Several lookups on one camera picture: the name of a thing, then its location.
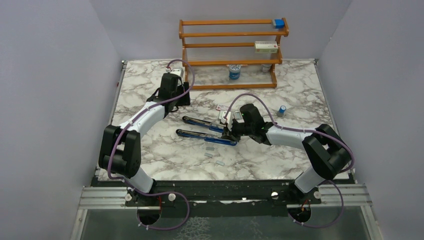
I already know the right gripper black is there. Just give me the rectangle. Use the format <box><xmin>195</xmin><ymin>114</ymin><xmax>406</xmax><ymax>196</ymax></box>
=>
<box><xmin>221</xmin><ymin>119</ymin><xmax>254</xmax><ymax>143</ymax></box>

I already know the blue stapler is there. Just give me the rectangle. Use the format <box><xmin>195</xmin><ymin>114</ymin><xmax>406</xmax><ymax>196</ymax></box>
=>
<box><xmin>175</xmin><ymin>116</ymin><xmax>238</xmax><ymax>147</ymax></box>

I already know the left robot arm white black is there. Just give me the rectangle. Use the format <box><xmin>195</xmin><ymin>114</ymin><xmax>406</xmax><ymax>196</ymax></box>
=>
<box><xmin>98</xmin><ymin>68</ymin><xmax>190</xmax><ymax>206</ymax></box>

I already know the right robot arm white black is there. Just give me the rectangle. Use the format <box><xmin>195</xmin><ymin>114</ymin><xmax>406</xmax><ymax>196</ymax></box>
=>
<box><xmin>222</xmin><ymin>103</ymin><xmax>352</xmax><ymax>204</ymax></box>

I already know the orange wooden shelf rack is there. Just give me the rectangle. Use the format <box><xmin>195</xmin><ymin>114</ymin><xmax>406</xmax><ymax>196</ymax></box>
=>
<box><xmin>178</xmin><ymin>17</ymin><xmax>290</xmax><ymax>90</ymax></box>

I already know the small blue capped cylinder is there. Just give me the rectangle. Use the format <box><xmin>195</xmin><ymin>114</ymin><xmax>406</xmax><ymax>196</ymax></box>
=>
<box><xmin>276</xmin><ymin>105</ymin><xmax>287</xmax><ymax>118</ymax></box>

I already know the blue white cup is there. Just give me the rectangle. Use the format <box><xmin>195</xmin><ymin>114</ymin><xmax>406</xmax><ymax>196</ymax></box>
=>
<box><xmin>228</xmin><ymin>64</ymin><xmax>242</xmax><ymax>80</ymax></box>

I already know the white small jar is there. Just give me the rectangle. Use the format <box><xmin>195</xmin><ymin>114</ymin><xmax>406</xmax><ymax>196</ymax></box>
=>
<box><xmin>261</xmin><ymin>64</ymin><xmax>272</xmax><ymax>73</ymax></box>

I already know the white green carton box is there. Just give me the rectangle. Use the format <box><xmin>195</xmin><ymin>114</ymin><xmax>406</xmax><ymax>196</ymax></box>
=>
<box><xmin>254</xmin><ymin>41</ymin><xmax>279</xmax><ymax>54</ymax></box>

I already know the blue box on top shelf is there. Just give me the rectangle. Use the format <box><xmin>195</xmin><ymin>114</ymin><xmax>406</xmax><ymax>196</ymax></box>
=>
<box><xmin>272</xmin><ymin>19</ymin><xmax>286</xmax><ymax>29</ymax></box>

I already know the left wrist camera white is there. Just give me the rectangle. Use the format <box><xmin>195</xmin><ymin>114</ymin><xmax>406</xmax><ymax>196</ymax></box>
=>
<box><xmin>170</xmin><ymin>67</ymin><xmax>185</xmax><ymax>78</ymax></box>

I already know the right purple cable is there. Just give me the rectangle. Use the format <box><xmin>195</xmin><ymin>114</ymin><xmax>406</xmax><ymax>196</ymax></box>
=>
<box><xmin>224</xmin><ymin>93</ymin><xmax>355</xmax><ymax>229</ymax></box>

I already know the purple cable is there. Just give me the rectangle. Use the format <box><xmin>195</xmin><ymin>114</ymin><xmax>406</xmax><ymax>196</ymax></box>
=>
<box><xmin>224</xmin><ymin>93</ymin><xmax>355</xmax><ymax>229</ymax></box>
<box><xmin>106</xmin><ymin>58</ymin><xmax>196</xmax><ymax>232</ymax></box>

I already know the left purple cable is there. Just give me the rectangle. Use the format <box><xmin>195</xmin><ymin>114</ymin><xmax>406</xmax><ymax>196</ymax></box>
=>
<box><xmin>106</xmin><ymin>58</ymin><xmax>196</xmax><ymax>232</ymax></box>

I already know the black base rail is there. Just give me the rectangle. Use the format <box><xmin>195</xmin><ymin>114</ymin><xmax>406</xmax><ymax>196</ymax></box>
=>
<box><xmin>78</xmin><ymin>180</ymin><xmax>373</xmax><ymax>219</ymax></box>

